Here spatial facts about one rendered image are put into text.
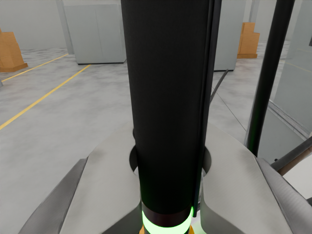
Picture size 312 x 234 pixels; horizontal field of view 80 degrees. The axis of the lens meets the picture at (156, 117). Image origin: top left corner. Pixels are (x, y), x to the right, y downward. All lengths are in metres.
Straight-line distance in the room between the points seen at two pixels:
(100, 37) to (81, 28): 0.71
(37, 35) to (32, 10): 1.31
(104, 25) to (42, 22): 7.12
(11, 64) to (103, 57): 3.11
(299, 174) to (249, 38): 7.91
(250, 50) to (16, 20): 12.78
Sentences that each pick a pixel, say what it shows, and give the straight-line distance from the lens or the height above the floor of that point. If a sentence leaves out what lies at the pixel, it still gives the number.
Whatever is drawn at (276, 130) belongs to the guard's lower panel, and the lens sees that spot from 1.40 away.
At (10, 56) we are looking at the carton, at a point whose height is 0.50.
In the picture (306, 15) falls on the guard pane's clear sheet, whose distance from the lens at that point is 1.31.
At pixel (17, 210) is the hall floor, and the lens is 2.31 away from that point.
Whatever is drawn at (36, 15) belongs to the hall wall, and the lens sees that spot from 14.19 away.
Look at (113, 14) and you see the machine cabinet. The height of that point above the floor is 1.64.
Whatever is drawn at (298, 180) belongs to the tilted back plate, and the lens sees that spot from 0.54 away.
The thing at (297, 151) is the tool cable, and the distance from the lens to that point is 0.32.
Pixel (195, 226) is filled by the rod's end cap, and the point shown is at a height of 1.36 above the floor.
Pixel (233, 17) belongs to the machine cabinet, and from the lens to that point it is 5.99.
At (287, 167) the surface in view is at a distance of 0.30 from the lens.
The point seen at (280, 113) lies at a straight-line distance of 1.36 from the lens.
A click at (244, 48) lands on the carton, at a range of 8.38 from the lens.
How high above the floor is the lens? 1.53
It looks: 28 degrees down
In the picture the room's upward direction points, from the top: 2 degrees counter-clockwise
